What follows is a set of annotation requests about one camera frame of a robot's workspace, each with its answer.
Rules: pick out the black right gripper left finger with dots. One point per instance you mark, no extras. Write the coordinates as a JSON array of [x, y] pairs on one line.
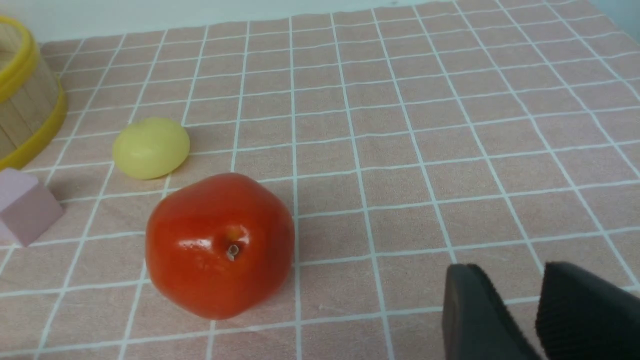
[[476, 324]]

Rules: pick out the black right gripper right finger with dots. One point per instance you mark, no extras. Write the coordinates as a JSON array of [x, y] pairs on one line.
[[581, 316]]

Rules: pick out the yellow bun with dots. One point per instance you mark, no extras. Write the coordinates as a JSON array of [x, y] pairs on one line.
[[151, 148]]

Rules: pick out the bamboo steamer tray yellow rim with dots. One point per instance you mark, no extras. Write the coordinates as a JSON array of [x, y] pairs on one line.
[[33, 103]]

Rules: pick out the pink checkered tablecloth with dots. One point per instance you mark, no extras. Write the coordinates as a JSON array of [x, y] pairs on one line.
[[403, 139]]

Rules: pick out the red pomegranate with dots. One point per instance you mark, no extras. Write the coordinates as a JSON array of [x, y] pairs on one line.
[[220, 246]]

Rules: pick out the pink foam cube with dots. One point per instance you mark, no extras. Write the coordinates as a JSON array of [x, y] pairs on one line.
[[27, 208]]

